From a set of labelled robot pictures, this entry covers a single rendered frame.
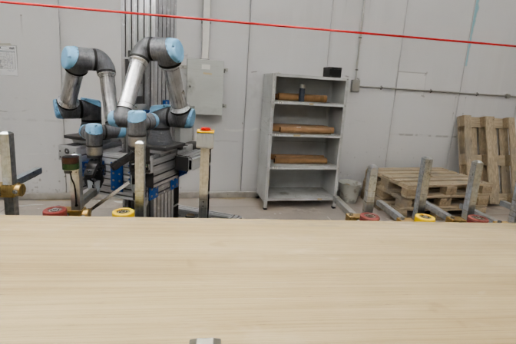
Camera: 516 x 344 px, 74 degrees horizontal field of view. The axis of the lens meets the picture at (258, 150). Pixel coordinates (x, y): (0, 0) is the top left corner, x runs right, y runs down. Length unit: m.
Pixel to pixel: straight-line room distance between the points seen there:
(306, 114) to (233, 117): 0.93
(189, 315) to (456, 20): 5.11
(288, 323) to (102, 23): 3.77
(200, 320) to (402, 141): 4.51
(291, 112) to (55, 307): 3.70
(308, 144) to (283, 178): 0.54
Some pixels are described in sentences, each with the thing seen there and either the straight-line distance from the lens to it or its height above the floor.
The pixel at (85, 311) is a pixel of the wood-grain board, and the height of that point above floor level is 0.90.
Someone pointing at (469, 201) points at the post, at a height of 0.95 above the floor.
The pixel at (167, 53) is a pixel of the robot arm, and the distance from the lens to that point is 1.77.
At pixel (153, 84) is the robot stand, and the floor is 1.38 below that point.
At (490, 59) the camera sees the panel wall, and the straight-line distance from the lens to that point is 5.88.
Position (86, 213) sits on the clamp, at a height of 0.86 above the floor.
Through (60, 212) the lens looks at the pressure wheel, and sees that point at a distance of 1.49.
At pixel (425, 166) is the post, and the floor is 1.11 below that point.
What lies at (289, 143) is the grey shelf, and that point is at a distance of 4.37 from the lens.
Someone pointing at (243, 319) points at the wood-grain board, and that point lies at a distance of 0.86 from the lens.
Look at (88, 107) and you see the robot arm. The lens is 2.35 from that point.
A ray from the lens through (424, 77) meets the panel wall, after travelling 5.19.
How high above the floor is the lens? 1.42
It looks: 11 degrees down
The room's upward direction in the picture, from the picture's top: 4 degrees clockwise
